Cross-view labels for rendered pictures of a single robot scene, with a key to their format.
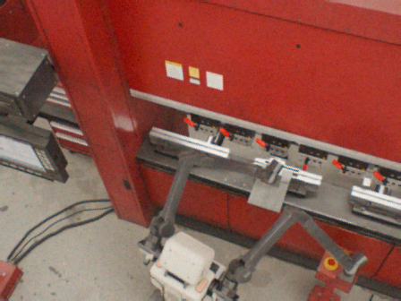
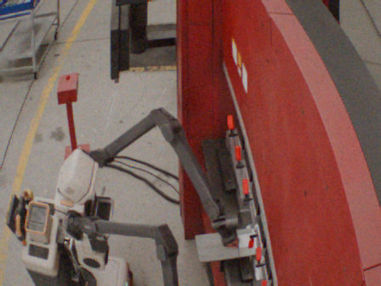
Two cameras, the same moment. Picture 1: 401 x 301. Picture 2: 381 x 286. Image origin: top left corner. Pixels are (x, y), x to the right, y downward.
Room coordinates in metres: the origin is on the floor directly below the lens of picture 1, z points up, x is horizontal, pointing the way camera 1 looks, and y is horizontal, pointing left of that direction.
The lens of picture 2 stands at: (0.32, -1.76, 3.24)
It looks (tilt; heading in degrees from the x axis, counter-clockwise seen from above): 43 degrees down; 57
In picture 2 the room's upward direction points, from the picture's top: straight up
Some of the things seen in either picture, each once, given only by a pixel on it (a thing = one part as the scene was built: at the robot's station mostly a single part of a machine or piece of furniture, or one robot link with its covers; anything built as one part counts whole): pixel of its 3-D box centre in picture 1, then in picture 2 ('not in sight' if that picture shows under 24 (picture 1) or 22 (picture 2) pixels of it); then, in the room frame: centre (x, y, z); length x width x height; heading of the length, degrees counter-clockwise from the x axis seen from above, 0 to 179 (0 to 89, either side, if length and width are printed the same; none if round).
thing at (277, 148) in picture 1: (277, 139); (262, 201); (1.55, -0.44, 1.26); 0.15 x 0.09 x 0.17; 63
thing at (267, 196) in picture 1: (270, 187); (225, 245); (1.41, -0.40, 1.00); 0.26 x 0.18 x 0.01; 153
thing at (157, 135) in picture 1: (189, 146); (239, 170); (1.79, 0.03, 0.92); 0.50 x 0.06 x 0.10; 63
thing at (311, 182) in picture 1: (285, 175); (256, 256); (1.52, -0.51, 0.92); 0.39 x 0.06 x 0.10; 63
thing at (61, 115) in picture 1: (47, 124); (168, 50); (1.88, 0.82, 1.17); 0.40 x 0.24 x 0.07; 63
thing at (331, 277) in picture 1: (338, 268); not in sight; (1.00, -0.72, 0.75); 0.20 x 0.16 x 0.18; 56
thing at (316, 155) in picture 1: (313, 150); (269, 234); (1.46, -0.62, 1.26); 0.15 x 0.09 x 0.17; 63
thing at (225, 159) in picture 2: (178, 154); (226, 169); (1.76, 0.10, 0.89); 0.30 x 0.05 x 0.03; 63
